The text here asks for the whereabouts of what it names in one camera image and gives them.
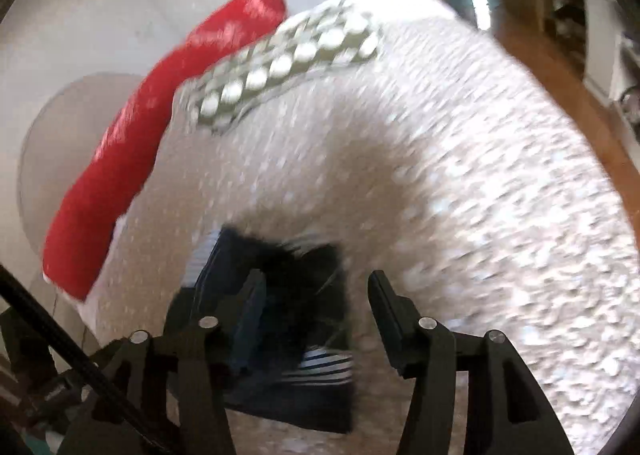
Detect white shelf unit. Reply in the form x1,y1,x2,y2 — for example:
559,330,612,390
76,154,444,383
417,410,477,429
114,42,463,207
582,0,639,168

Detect red long pillow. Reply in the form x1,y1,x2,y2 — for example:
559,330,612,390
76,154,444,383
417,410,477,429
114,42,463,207
42,0,286,301

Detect beige rounded headboard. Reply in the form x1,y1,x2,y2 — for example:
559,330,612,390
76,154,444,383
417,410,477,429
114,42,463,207
17,72,142,256

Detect olive hedgehog print pillow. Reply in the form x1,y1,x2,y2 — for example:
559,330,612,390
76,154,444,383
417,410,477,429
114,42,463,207
172,0,382,134

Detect striped navy patch pants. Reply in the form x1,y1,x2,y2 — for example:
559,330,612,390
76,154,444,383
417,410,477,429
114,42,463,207
163,227,354,435

